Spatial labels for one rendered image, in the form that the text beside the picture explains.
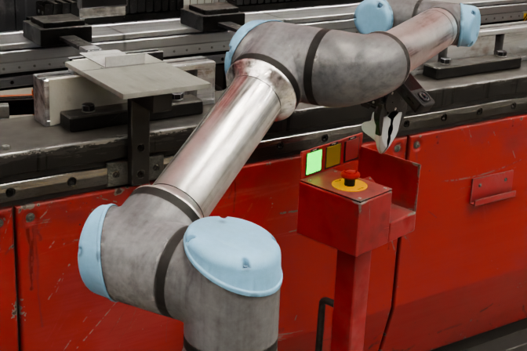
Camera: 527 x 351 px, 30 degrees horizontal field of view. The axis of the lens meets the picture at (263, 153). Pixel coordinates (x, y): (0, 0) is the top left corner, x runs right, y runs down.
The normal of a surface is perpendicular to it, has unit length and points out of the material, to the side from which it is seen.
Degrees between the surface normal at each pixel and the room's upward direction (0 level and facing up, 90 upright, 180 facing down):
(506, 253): 90
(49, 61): 90
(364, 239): 90
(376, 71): 83
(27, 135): 0
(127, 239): 41
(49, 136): 0
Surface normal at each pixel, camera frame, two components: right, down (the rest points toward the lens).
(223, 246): 0.15, -0.91
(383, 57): 0.55, -0.18
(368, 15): -0.48, 0.29
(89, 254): -0.48, -0.01
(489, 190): 0.55, 0.29
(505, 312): 0.52, 0.51
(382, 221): 0.73, 0.25
